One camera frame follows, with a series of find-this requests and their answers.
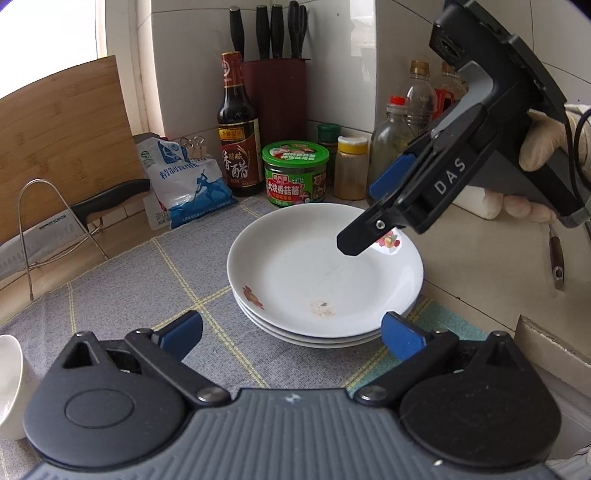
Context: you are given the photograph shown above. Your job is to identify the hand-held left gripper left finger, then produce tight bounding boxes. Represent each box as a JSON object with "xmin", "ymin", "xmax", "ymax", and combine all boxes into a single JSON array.
[{"xmin": 60, "ymin": 310, "xmax": 230, "ymax": 408}]

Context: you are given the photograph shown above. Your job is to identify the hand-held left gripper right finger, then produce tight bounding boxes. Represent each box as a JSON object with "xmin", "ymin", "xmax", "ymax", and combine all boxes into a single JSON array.
[{"xmin": 353, "ymin": 311, "xmax": 536, "ymax": 407}]

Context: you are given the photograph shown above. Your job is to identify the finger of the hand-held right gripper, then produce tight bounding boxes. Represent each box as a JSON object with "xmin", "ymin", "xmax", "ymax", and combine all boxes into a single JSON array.
[
  {"xmin": 369, "ymin": 134, "xmax": 439, "ymax": 200},
  {"xmin": 336, "ymin": 198, "xmax": 407, "ymax": 257}
]

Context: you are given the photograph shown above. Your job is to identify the white plate fruit print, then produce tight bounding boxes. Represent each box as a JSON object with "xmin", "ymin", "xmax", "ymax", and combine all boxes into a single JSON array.
[
  {"xmin": 233, "ymin": 291, "xmax": 419, "ymax": 345},
  {"xmin": 226, "ymin": 203, "xmax": 424, "ymax": 339},
  {"xmin": 240, "ymin": 305, "xmax": 408, "ymax": 350}
]

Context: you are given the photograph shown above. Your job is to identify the plain white bowl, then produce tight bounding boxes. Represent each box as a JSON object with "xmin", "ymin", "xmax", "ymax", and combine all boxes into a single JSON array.
[{"xmin": 0, "ymin": 335, "xmax": 40, "ymax": 440}]

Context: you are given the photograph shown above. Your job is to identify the person's right hand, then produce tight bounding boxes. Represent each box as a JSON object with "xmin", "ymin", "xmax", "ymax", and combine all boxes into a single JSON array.
[{"xmin": 502, "ymin": 104, "xmax": 591, "ymax": 225}]

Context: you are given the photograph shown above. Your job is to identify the glass bottle red cap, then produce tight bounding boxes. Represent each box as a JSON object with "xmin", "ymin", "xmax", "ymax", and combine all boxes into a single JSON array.
[{"xmin": 370, "ymin": 96, "xmax": 419, "ymax": 208}]

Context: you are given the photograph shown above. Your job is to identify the yellow lid spice jar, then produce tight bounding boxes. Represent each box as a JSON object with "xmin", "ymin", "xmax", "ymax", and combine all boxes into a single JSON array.
[{"xmin": 333, "ymin": 136, "xmax": 370, "ymax": 200}]

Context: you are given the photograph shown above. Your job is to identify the dark sauce bottle red label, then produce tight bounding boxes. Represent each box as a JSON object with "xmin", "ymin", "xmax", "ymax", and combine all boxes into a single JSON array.
[{"xmin": 436, "ymin": 61, "xmax": 468, "ymax": 114}]

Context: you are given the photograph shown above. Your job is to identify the grey checked cloth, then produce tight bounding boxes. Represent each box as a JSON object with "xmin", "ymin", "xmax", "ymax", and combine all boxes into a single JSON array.
[{"xmin": 0, "ymin": 194, "xmax": 439, "ymax": 393}]

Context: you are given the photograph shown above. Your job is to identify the green lid spice jar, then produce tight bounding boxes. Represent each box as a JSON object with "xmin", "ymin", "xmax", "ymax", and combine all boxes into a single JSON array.
[{"xmin": 317, "ymin": 123, "xmax": 342, "ymax": 176}]

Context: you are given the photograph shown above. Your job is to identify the plastic bottle green label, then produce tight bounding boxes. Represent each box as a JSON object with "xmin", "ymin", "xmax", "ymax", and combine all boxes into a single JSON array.
[{"xmin": 406, "ymin": 60, "xmax": 438, "ymax": 139}]

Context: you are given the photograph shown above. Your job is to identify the green lidded sauce jar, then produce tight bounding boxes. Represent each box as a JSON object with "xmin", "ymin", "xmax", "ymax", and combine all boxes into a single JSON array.
[{"xmin": 262, "ymin": 141, "xmax": 331, "ymax": 205}]

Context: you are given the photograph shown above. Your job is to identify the clear plastic packet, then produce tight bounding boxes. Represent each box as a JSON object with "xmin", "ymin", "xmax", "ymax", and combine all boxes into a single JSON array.
[{"xmin": 144, "ymin": 194, "xmax": 172, "ymax": 230}]

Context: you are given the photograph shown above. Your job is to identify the dark red knife block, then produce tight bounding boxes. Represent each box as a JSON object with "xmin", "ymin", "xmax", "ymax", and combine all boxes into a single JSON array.
[{"xmin": 240, "ymin": 58, "xmax": 309, "ymax": 153}]

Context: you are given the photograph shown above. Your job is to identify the metal spoon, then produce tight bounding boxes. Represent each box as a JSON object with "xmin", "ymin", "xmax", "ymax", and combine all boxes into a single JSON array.
[{"xmin": 549, "ymin": 226, "xmax": 566, "ymax": 291}]

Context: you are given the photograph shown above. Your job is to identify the blue white salt bag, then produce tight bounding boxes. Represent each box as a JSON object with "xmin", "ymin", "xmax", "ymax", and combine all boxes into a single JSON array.
[{"xmin": 134, "ymin": 133, "xmax": 238, "ymax": 230}]

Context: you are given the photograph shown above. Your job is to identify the dark vinegar bottle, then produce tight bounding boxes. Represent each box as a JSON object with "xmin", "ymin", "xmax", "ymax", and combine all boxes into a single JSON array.
[{"xmin": 217, "ymin": 52, "xmax": 264, "ymax": 198}]

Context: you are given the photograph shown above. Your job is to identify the black scissors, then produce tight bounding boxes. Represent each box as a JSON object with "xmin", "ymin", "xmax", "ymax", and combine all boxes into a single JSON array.
[{"xmin": 288, "ymin": 1, "xmax": 308, "ymax": 60}]

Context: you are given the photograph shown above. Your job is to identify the bamboo cutting board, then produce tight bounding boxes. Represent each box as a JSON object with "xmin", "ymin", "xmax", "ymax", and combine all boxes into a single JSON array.
[{"xmin": 0, "ymin": 55, "xmax": 148, "ymax": 245}]

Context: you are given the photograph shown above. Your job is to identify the window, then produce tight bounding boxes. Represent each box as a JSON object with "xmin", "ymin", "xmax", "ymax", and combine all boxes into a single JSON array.
[{"xmin": 0, "ymin": 0, "xmax": 153, "ymax": 100}]

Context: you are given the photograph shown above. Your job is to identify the black cable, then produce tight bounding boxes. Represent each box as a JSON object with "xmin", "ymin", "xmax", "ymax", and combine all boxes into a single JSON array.
[{"xmin": 569, "ymin": 105, "xmax": 591, "ymax": 185}]

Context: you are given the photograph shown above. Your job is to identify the santoku knife black handle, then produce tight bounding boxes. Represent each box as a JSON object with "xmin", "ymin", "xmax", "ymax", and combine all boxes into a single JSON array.
[{"xmin": 0, "ymin": 179, "xmax": 152, "ymax": 282}]

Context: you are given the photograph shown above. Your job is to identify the black handled knife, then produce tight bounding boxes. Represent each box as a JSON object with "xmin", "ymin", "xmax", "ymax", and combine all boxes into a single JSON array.
[
  {"xmin": 229, "ymin": 6, "xmax": 245, "ymax": 62},
  {"xmin": 256, "ymin": 4, "xmax": 270, "ymax": 60},
  {"xmin": 270, "ymin": 4, "xmax": 284, "ymax": 60}
]

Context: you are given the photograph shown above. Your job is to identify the metal wire rack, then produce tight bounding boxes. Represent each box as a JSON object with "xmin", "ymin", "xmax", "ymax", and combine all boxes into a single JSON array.
[{"xmin": 17, "ymin": 179, "xmax": 109, "ymax": 301}]

